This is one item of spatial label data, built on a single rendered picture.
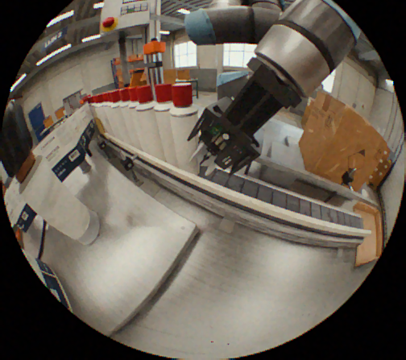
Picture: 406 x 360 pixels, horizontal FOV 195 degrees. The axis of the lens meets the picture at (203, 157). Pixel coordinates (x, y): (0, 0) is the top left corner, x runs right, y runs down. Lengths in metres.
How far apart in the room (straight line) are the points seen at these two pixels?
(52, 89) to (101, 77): 2.92
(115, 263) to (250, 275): 0.26
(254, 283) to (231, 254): 0.09
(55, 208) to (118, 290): 0.17
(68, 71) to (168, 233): 8.05
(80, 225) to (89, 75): 7.84
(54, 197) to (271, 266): 0.41
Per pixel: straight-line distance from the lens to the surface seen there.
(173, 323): 0.32
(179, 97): 0.19
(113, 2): 0.55
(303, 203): 0.35
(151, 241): 0.25
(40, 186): 0.23
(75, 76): 7.97
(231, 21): 0.22
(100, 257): 0.30
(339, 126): 0.41
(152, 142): 0.29
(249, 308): 0.32
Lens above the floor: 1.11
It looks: 41 degrees down
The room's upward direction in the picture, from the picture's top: straight up
